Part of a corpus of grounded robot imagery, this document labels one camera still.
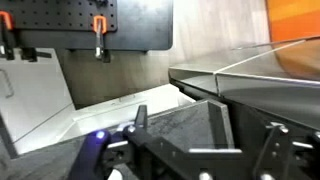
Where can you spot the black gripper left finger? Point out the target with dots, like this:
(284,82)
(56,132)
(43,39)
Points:
(156,153)

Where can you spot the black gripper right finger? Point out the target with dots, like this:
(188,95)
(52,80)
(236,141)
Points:
(276,156)

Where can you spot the grey metal edged table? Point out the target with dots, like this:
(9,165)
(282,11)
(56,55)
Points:
(266,86)

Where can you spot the black flat panel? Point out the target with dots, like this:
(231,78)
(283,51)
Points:
(143,23)

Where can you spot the white cabinet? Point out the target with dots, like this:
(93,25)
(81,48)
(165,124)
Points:
(36,90)

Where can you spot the orange curved object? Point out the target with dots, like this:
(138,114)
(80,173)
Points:
(293,20)

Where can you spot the small black clamp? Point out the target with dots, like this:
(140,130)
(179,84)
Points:
(30,54)

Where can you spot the black perforated pegboard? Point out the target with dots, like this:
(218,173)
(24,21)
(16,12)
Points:
(50,13)

